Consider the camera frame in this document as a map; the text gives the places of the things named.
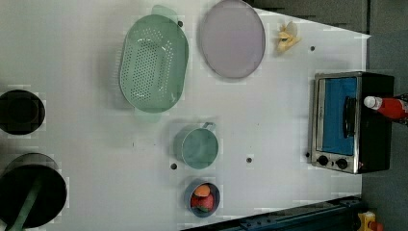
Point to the red ketchup bottle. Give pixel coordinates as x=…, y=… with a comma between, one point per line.
x=389, y=107

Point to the green utensil handle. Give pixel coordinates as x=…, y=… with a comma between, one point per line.
x=26, y=207

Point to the blue metal frame rail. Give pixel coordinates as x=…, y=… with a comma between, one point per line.
x=333, y=215

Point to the large black round pot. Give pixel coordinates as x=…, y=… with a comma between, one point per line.
x=16, y=181

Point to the green metal cup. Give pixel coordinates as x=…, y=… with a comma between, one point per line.
x=196, y=145

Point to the green perforated colander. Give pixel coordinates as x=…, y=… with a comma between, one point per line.
x=153, y=63

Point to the yellow crumpled wrapper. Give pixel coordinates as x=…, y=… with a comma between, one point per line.
x=287, y=37

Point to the yellow red clamp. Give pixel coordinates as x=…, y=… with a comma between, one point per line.
x=369, y=222

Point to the grey bowl with fruit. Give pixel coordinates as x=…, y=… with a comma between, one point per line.
x=201, y=198

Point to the black toaster oven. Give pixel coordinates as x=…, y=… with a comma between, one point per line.
x=348, y=136

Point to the small black round pot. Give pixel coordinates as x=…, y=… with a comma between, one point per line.
x=22, y=112

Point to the lilac round plate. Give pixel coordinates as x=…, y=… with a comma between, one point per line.
x=232, y=39

